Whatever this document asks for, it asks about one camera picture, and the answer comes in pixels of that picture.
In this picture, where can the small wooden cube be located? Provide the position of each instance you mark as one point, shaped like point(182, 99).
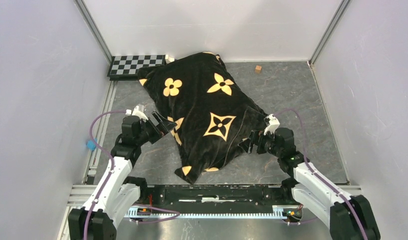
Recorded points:
point(258, 69)

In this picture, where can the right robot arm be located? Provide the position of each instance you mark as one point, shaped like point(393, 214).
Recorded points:
point(347, 216)

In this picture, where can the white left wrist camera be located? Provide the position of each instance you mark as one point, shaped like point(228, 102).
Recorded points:
point(138, 111)

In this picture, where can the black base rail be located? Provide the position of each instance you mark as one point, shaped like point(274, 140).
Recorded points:
point(217, 198)

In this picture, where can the black white checkerboard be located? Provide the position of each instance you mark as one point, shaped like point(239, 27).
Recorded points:
point(125, 67)

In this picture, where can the blue clip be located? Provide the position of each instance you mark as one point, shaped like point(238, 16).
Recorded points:
point(91, 145)

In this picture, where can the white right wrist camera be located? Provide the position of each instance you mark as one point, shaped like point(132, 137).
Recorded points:
point(272, 123)

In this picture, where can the small white block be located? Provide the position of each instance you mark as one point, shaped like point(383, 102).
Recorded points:
point(169, 59)

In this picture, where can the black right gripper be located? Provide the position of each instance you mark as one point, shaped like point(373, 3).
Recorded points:
point(256, 137)

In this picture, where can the white toothed cable duct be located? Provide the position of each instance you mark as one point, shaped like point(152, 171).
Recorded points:
point(277, 213)

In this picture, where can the black pillowcase with yellow flowers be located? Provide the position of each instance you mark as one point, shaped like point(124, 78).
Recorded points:
point(212, 114)

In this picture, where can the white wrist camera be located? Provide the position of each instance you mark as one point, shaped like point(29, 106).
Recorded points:
point(138, 111)
point(272, 123)

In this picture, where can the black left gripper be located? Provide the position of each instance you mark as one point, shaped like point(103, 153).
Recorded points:
point(164, 125)

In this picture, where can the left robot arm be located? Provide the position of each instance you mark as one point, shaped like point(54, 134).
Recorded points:
point(101, 214)

